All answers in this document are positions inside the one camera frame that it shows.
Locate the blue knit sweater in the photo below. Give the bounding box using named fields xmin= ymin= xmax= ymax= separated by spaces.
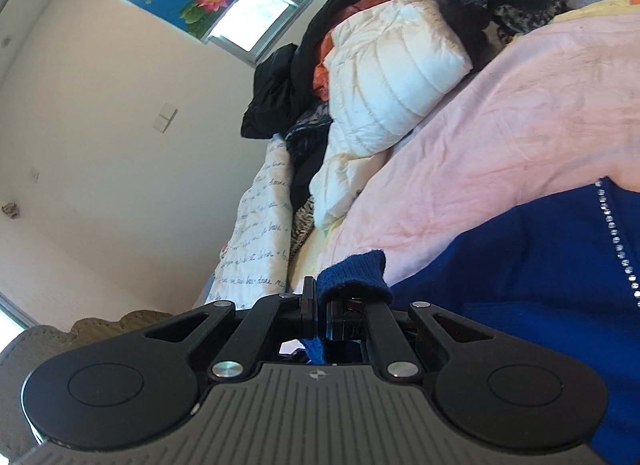
xmin=317 ymin=177 xmax=639 ymax=464

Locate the white script-print quilt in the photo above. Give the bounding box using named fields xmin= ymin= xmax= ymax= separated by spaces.
xmin=205 ymin=134 xmax=293 ymax=309

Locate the black garment by window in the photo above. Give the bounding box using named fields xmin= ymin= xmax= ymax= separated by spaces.
xmin=241 ymin=0 xmax=361 ymax=140

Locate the white puffer jacket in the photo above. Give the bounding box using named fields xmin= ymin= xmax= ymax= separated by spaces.
xmin=309 ymin=0 xmax=472 ymax=230

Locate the pink bed sheet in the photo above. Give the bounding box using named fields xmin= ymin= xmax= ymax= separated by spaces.
xmin=316 ymin=12 xmax=639 ymax=284

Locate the orange garment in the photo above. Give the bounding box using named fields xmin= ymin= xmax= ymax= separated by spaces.
xmin=312 ymin=0 xmax=390 ymax=102

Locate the leopard print garment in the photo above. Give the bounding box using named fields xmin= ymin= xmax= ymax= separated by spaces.
xmin=484 ymin=0 xmax=570 ymax=42

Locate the white wall switch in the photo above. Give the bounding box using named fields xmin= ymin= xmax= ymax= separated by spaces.
xmin=153 ymin=103 xmax=178 ymax=133

